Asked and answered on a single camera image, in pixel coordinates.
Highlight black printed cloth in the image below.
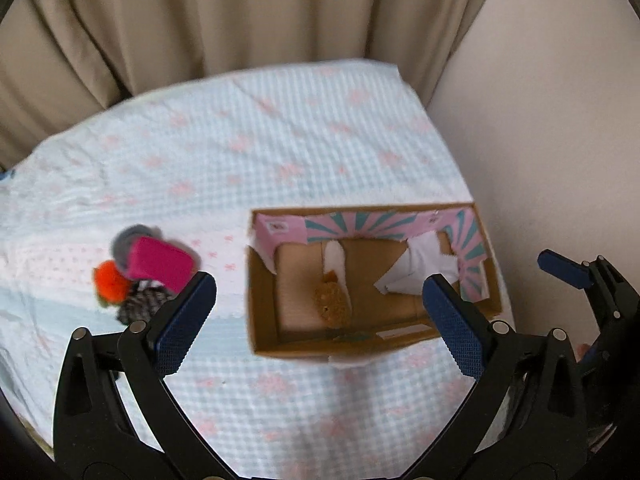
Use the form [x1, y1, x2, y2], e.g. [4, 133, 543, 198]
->
[116, 282, 174, 326]

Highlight orange pompom toy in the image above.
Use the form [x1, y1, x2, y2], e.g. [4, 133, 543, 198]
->
[92, 260, 132, 307]

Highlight magenta pouch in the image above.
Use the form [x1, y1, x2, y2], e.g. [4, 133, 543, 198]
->
[125, 236, 196, 295]

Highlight brown hedgehog plush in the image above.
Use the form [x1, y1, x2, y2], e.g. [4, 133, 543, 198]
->
[314, 240, 352, 330]

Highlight person's right hand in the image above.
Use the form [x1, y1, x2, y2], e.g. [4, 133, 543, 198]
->
[576, 344, 591, 361]

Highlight white paper in box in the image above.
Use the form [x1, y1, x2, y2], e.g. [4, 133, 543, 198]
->
[374, 231, 459, 296]

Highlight grey rolled sock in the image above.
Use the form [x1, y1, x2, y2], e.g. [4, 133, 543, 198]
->
[111, 224, 160, 274]

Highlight cardboard box with pink lining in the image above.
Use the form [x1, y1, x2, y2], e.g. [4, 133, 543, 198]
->
[247, 203, 503, 360]

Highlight light blue checkered bedsheet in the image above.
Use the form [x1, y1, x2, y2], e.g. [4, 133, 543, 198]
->
[1, 61, 471, 479]

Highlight beige curtain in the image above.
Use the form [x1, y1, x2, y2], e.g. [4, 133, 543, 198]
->
[1, 0, 485, 168]

